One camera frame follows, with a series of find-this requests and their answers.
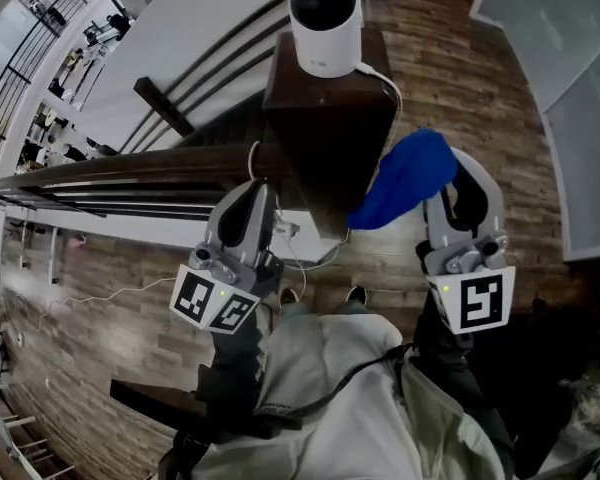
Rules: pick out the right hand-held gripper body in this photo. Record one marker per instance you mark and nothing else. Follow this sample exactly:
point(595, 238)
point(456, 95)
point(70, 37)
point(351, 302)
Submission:
point(480, 298)

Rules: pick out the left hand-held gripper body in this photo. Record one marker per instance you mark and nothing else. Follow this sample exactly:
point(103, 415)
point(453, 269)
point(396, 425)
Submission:
point(200, 298)

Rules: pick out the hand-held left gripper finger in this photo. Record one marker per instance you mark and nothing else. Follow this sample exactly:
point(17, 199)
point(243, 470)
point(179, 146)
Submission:
point(267, 223)
point(220, 228)

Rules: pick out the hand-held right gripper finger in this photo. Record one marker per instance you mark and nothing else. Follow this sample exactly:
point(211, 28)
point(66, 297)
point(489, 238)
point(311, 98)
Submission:
point(437, 223)
point(487, 198)

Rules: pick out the blue cloth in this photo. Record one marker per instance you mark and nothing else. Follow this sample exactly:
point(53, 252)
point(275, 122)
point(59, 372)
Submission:
point(405, 178)

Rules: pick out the white camera with black dome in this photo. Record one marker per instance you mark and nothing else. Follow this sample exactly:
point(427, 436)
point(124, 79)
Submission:
point(325, 43)

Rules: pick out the person's left forearm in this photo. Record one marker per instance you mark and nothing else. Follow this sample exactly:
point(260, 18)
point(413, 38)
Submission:
point(235, 360)

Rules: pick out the person's right forearm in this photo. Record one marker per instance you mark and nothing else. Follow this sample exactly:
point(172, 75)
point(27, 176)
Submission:
point(445, 365)

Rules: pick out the white power adapter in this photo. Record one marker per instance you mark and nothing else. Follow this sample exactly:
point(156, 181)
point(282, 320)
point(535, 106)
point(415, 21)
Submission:
point(290, 228)

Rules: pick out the person's left shoe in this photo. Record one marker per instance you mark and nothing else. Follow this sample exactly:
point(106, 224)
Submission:
point(290, 296)

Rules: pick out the person's shoe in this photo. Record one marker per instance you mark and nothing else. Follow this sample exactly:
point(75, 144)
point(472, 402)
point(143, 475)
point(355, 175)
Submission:
point(356, 294)
point(290, 296)

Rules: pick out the frosted glass partition panel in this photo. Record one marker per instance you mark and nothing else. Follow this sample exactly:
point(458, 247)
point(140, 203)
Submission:
point(545, 23)
point(590, 178)

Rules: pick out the person's right shoe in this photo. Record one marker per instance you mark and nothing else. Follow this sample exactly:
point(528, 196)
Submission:
point(356, 294)

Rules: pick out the dark wooden handrail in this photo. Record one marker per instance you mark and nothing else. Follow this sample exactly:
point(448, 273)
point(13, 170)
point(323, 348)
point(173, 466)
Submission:
point(130, 165)

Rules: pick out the person's pale green jacket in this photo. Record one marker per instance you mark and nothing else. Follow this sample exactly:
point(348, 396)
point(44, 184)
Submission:
point(360, 418)

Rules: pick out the black metal railing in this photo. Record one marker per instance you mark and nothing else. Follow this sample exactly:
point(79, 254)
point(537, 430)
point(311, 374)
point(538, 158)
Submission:
point(25, 53)

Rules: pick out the dark wooden post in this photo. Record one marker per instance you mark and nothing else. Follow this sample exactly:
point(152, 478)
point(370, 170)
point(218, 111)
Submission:
point(330, 133)

